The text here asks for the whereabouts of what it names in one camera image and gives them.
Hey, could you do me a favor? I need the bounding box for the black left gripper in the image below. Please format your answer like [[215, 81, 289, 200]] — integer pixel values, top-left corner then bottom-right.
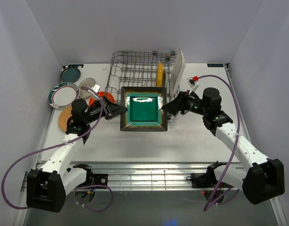
[[84, 96, 128, 124]]

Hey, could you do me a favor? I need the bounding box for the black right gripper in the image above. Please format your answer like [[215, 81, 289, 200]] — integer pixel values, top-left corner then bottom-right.
[[161, 90, 209, 116]]

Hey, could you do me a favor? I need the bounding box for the white rectangular plate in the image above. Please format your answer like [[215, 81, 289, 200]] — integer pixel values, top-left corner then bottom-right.
[[169, 50, 185, 97]]

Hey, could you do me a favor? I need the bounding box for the green square glazed plate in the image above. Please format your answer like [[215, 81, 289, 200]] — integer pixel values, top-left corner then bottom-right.
[[120, 87, 168, 132]]

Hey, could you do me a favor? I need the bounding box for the yellow polka dot plate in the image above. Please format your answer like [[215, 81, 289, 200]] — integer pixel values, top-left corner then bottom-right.
[[156, 62, 166, 87]]

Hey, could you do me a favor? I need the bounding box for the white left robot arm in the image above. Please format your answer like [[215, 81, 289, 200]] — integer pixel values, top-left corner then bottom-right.
[[26, 97, 128, 213]]

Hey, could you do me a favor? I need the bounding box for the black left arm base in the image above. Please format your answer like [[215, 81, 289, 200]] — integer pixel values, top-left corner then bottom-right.
[[90, 174, 109, 186]]

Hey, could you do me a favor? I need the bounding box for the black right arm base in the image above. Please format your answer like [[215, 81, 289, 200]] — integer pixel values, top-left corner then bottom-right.
[[186, 173, 217, 188]]

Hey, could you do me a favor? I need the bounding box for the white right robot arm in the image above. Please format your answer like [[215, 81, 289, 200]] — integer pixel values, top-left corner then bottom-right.
[[162, 88, 285, 204]]

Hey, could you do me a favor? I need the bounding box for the orange round plate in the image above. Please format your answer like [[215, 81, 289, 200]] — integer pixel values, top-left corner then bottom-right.
[[89, 91, 115, 106]]

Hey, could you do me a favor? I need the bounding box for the speckled beige oval plate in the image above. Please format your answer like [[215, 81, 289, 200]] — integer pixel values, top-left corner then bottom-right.
[[78, 77, 97, 99]]

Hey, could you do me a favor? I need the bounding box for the woven bamboo round plate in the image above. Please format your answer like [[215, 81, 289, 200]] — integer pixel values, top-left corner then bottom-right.
[[58, 106, 72, 132]]

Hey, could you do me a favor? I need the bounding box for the black xdof label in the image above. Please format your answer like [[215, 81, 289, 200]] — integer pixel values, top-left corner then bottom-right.
[[207, 63, 224, 68]]

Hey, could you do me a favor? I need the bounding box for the white plate striped rim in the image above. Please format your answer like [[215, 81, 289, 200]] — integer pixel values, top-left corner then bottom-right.
[[48, 82, 80, 109]]

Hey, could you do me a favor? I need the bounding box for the dark teal round plate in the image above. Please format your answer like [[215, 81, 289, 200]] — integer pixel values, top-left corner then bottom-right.
[[60, 67, 81, 82]]

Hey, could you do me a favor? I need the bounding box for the black label back left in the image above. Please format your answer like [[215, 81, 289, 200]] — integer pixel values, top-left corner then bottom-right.
[[63, 64, 84, 69]]

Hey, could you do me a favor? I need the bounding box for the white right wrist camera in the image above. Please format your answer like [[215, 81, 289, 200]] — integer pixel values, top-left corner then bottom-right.
[[186, 76, 200, 95]]

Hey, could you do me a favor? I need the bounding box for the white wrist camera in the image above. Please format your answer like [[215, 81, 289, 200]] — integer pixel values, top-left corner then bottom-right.
[[186, 76, 200, 95], [92, 84, 100, 93]]

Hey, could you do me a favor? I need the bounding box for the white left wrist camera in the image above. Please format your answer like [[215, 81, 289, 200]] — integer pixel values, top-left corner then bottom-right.
[[92, 84, 100, 93]]

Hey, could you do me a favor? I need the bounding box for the grey wire dish rack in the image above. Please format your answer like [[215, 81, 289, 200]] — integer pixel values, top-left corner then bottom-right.
[[104, 50, 182, 111]]

